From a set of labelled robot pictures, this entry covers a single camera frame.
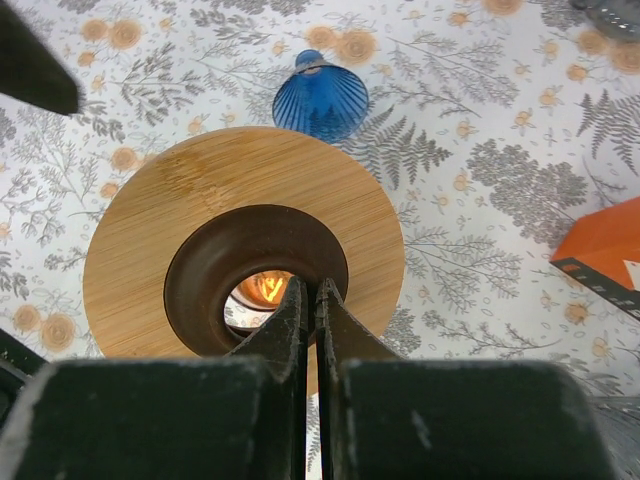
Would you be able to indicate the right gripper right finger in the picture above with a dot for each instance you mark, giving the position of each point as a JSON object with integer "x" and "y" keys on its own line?
{"x": 339, "y": 337}

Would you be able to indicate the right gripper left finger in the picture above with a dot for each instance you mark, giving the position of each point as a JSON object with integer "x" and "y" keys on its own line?
{"x": 282, "y": 340}

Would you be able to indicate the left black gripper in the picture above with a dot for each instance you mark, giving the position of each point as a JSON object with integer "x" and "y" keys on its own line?
{"x": 29, "y": 71}

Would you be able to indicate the wooden ring dripper stand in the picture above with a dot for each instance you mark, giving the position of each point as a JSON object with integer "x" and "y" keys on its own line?
{"x": 213, "y": 210}

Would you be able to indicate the blue glass dripper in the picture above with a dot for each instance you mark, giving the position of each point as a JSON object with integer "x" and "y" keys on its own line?
{"x": 320, "y": 99}

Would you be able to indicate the orange coffee filter box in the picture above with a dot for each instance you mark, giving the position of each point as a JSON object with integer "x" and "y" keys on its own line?
{"x": 601, "y": 252}

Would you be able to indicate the orange glass carafe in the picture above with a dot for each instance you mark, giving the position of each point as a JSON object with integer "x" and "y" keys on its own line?
{"x": 254, "y": 300}

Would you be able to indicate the floral tablecloth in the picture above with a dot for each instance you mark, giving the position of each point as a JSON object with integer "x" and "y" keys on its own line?
{"x": 492, "y": 127}

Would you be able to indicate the grey glass carafe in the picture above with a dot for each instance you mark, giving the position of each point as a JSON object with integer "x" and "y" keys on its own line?
{"x": 617, "y": 19}

